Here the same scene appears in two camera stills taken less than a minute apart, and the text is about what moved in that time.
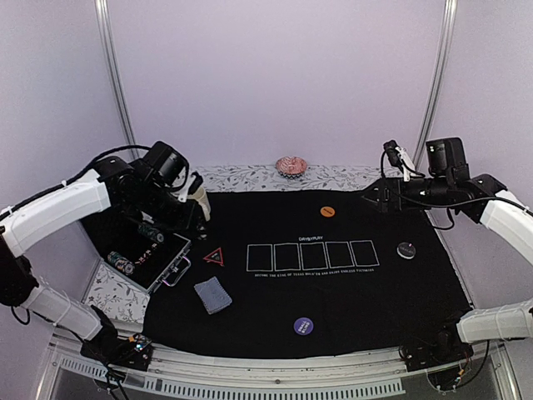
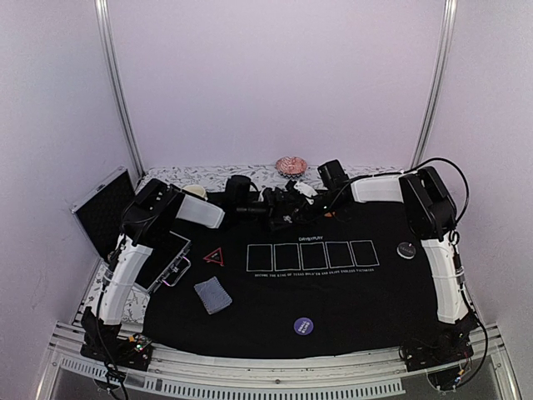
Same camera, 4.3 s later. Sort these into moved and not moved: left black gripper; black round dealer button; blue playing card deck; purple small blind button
Moved: left black gripper
Not moved: blue playing card deck; purple small blind button; black round dealer button
